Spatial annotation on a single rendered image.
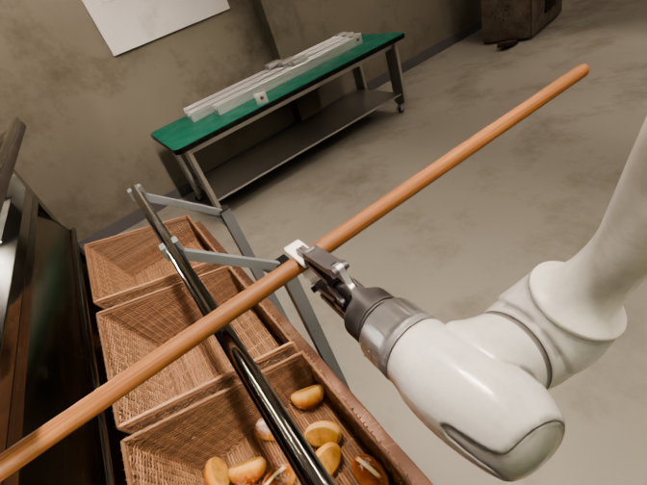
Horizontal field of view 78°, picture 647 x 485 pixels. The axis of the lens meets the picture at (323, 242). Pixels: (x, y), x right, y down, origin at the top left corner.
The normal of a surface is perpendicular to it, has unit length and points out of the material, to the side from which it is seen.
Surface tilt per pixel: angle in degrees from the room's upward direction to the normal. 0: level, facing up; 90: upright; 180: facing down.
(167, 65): 90
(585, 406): 0
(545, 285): 21
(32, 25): 90
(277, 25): 90
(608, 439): 0
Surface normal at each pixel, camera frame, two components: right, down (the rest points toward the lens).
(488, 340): 0.02, -0.90
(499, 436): -0.51, -0.22
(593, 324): -0.03, 0.05
